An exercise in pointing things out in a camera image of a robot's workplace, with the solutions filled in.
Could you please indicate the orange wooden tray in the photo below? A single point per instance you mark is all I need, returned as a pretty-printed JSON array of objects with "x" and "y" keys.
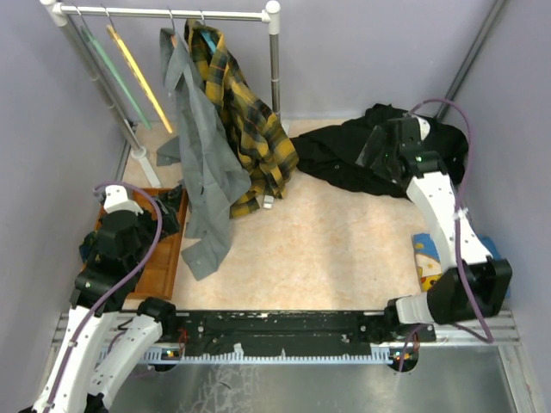
[{"x": 158, "y": 277}]

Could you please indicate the yellow hanger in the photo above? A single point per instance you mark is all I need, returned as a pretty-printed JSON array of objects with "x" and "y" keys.
[{"x": 138, "y": 74}]

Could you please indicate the yellow plaid shirt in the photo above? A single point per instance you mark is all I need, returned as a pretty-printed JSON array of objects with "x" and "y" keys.
[{"x": 253, "y": 130}]

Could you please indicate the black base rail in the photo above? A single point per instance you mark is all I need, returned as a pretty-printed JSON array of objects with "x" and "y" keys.
[{"x": 274, "y": 333}]

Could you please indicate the grey shirt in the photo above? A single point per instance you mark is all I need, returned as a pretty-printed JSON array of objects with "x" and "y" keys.
[{"x": 212, "y": 175}]

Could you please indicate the dark patterned rolled cloth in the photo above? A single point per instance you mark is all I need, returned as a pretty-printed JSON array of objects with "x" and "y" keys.
[{"x": 170, "y": 195}]

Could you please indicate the black shirt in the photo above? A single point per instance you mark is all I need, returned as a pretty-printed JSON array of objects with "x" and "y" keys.
[{"x": 330, "y": 152}]

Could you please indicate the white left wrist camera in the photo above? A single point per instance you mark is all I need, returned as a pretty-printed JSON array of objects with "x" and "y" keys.
[{"x": 117, "y": 199}]

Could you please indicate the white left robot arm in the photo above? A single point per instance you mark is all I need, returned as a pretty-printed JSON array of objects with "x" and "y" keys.
[{"x": 79, "y": 381}]

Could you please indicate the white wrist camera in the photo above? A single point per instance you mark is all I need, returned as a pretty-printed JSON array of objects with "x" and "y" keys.
[
  {"x": 419, "y": 128},
  {"x": 117, "y": 199}
]

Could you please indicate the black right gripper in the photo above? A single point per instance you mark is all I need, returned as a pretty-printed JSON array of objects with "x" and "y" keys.
[{"x": 379, "y": 141}]

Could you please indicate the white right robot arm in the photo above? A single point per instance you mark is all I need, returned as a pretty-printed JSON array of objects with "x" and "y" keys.
[{"x": 474, "y": 283}]

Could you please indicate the blue pikachu cloth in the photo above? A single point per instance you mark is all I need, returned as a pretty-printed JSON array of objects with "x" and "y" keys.
[{"x": 427, "y": 259}]

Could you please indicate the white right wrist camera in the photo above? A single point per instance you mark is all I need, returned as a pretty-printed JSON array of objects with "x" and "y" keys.
[{"x": 419, "y": 128}]

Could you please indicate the green hanger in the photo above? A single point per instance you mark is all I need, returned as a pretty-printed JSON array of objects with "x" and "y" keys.
[{"x": 97, "y": 47}]

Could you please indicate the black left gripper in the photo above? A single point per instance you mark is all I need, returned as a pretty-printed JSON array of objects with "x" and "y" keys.
[{"x": 154, "y": 225}]

